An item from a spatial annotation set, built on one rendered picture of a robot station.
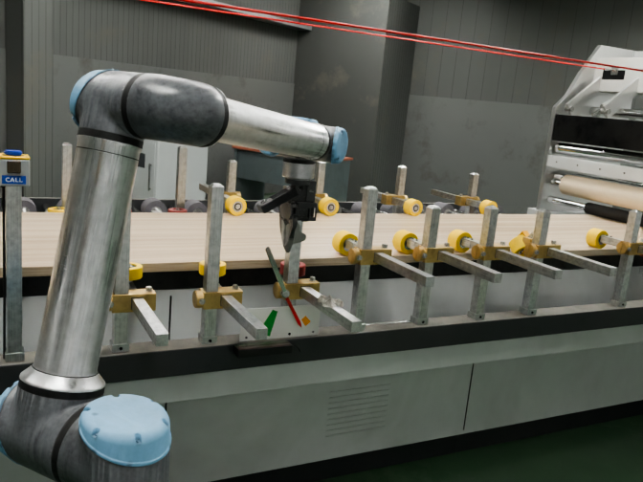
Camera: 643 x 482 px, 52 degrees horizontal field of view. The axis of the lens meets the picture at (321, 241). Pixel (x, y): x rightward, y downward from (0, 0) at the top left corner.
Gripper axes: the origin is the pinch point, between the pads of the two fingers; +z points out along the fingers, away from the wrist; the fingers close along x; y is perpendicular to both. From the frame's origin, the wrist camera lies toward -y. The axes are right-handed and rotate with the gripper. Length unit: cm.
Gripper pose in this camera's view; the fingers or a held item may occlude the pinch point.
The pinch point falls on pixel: (285, 248)
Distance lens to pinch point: 188.2
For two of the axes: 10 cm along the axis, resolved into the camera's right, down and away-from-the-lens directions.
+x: -4.5, -2.3, 8.6
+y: 8.9, -0.2, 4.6
